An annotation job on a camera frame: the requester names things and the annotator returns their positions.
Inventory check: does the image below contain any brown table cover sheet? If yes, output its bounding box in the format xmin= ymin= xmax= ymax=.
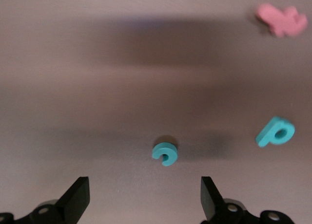
xmin=0 ymin=0 xmax=312 ymax=224

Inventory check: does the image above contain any red letter k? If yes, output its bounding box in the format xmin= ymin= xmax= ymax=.
xmin=255 ymin=2 xmax=308 ymax=37

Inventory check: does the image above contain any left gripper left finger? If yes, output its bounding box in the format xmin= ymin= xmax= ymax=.
xmin=0 ymin=176 xmax=91 ymax=224

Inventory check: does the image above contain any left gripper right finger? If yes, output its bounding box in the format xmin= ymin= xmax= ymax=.
xmin=200 ymin=176 xmax=296 ymax=224

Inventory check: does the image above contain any teal letter c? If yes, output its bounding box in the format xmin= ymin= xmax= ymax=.
xmin=151 ymin=135 xmax=178 ymax=167

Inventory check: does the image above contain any teal letter d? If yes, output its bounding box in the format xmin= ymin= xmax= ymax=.
xmin=255 ymin=116 xmax=296 ymax=148

